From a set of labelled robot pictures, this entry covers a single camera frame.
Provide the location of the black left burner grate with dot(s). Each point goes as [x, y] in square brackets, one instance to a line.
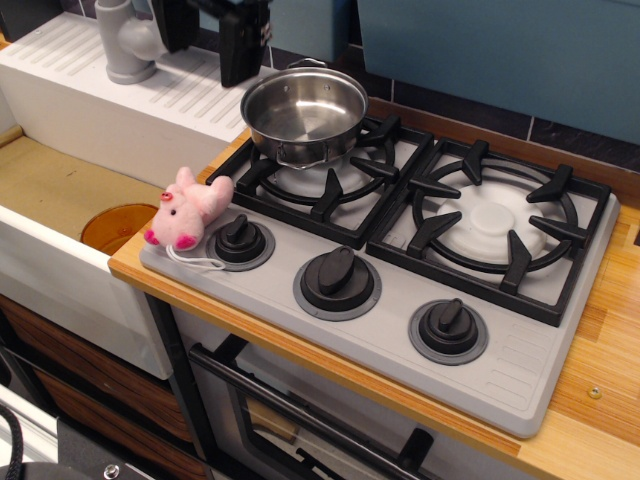
[342, 200]

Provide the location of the orange plastic bowl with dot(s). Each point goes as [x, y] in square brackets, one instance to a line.
[109, 230]

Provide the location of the grey toy faucet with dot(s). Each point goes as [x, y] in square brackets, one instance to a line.
[131, 45]

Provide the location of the stainless steel pan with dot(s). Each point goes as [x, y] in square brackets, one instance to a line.
[305, 115]

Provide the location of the black right burner grate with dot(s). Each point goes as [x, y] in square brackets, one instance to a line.
[522, 237]

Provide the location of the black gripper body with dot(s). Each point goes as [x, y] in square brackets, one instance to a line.
[248, 10]

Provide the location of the black left stove knob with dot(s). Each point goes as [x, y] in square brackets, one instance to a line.
[241, 245]

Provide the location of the oven door with black handle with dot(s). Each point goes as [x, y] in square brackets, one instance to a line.
[289, 423]

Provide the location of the black right stove knob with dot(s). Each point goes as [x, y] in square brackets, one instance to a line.
[448, 332]

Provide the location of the wooden drawer cabinet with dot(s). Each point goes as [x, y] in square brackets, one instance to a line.
[131, 411]

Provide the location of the grey toy stove top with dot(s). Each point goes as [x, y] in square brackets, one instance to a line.
[509, 386]

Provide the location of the pink stuffed pig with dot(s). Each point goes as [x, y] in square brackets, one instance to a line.
[186, 209]

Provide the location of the black stove knob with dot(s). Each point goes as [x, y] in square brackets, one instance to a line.
[241, 245]
[337, 286]
[448, 332]

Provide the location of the black burner grate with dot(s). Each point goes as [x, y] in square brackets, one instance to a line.
[342, 200]
[522, 237]

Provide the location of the white toy sink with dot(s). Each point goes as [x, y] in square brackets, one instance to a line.
[74, 144]

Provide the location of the black middle stove knob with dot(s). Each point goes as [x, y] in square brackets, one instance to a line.
[337, 286]

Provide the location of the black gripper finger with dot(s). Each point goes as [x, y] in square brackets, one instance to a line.
[242, 44]
[178, 23]

